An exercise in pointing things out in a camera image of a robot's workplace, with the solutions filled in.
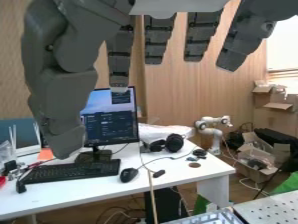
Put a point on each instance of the black keyboard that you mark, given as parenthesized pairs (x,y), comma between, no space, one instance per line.
(71,170)

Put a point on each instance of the black headphones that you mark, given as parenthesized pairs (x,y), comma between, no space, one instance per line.
(174,143)

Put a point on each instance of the thin stick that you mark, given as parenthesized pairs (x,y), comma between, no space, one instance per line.
(152,200)

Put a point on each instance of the small black device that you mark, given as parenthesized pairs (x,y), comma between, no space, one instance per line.
(21,186)

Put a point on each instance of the black computer mouse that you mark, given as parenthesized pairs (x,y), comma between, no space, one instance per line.
(130,175)

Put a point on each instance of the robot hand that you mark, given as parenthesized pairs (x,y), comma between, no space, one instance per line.
(62,73)

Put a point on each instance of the computer monitor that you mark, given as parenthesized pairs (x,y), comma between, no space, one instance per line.
(111,123)

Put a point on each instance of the clear box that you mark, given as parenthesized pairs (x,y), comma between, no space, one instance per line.
(200,216)

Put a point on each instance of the small white jointed device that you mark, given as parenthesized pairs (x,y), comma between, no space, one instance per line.
(214,130)

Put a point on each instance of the cardboard box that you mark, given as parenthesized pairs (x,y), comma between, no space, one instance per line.
(274,96)
(258,163)

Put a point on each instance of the white desk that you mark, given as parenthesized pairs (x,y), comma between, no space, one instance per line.
(111,190)

